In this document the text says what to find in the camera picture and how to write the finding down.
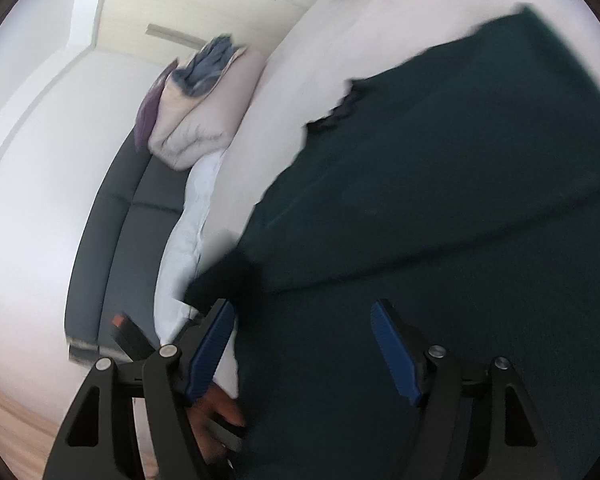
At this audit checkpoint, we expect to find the dark green knitted sweater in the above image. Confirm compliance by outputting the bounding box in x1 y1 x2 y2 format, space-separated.
185 8 600 479

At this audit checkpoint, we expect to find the left human hand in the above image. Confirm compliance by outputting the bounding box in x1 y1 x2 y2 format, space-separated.
187 382 245 464

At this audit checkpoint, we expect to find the dark grey sofa bench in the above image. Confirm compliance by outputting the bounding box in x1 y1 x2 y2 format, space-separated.
65 134 187 365

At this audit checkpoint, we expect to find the white duvet edge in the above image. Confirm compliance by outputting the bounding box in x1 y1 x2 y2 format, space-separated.
154 151 224 344

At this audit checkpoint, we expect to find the folded beige duvet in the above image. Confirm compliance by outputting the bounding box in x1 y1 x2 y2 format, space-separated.
148 47 265 170

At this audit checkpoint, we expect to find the purple cushion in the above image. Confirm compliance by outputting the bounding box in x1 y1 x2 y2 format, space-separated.
133 58 178 152

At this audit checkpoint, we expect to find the blue grey crumpled cloth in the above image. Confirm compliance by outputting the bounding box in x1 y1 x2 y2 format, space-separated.
172 35 245 98

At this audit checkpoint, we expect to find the white bed sheet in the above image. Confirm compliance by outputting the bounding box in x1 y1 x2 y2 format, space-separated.
191 0 600 401

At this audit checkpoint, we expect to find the cream wardrobe with handles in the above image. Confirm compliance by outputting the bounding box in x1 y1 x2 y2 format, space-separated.
95 0 316 66

